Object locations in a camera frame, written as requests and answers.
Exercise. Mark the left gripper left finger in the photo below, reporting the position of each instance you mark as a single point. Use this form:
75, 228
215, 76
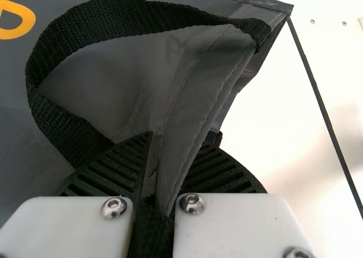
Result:
56, 226

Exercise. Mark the black strip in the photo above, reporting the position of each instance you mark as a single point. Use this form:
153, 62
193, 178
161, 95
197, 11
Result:
321, 105

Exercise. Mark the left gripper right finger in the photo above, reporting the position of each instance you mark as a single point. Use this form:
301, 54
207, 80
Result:
241, 226

